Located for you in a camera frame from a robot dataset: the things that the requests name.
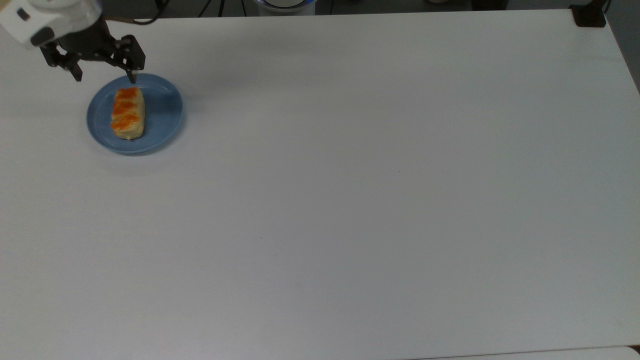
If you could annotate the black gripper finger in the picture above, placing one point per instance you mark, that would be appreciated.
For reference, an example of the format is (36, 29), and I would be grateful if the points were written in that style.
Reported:
(132, 55)
(60, 57)

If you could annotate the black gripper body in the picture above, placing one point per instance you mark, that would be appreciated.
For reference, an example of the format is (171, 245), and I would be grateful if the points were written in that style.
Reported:
(90, 42)

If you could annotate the bread loaf with orange glaze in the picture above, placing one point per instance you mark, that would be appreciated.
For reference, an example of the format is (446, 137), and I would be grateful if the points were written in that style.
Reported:
(127, 115)

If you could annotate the blue round plate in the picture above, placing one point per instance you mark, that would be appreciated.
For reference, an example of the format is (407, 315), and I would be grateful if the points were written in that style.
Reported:
(160, 120)

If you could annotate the black clamp camera mount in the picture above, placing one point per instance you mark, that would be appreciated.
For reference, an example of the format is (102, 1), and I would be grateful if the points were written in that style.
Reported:
(590, 15)

